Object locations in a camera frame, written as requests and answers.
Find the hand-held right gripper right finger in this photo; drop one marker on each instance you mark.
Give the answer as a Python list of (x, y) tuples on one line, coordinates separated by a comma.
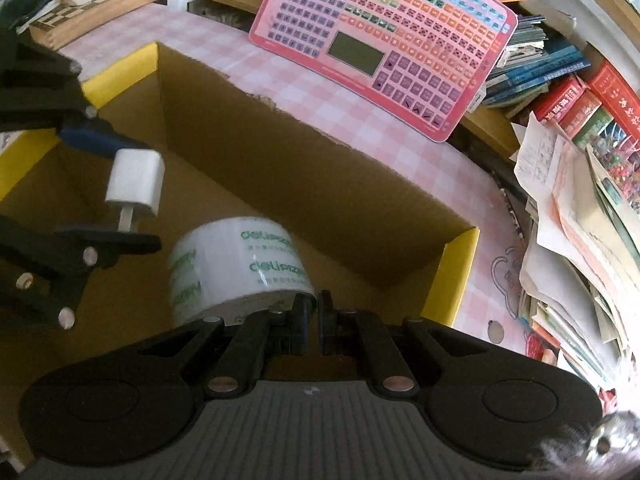
[(330, 330)]

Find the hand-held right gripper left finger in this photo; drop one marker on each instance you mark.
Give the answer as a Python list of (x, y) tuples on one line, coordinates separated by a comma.
[(302, 325)]

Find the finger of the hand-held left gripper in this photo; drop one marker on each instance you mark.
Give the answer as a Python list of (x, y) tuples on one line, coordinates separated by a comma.
[(75, 250), (90, 139)]

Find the white charger plug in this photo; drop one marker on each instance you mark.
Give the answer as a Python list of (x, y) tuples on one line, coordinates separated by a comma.
[(135, 180)]

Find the printed packing tape roll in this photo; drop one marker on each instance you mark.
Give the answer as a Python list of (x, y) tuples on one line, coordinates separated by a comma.
[(235, 260)]

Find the yellow-edged cardboard box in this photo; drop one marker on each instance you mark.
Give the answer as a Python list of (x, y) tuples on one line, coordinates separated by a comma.
[(300, 185)]

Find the wooden chessboard box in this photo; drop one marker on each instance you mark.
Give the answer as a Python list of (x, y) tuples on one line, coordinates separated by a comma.
[(90, 20)]

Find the coin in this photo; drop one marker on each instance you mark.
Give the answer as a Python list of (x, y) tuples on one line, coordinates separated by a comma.
[(495, 332)]

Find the stack of papers and books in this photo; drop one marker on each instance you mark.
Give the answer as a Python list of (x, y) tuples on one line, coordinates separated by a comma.
[(560, 240)]

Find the furry pompom with metal bell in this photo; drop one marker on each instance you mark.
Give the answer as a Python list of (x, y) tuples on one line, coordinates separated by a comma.
[(607, 440)]

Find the pink learning tablet board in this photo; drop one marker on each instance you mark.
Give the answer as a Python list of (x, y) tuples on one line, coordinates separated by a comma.
[(400, 35)]

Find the red book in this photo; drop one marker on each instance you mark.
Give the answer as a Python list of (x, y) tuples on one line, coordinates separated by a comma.
[(565, 100)]

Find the colourful puzzle box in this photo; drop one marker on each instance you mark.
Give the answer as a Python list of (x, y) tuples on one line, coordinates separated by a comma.
[(620, 170)]

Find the group of teal books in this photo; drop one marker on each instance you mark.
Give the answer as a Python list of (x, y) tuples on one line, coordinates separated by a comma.
[(540, 65)]

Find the large red box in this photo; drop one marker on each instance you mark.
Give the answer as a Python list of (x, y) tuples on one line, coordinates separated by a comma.
[(615, 100)]

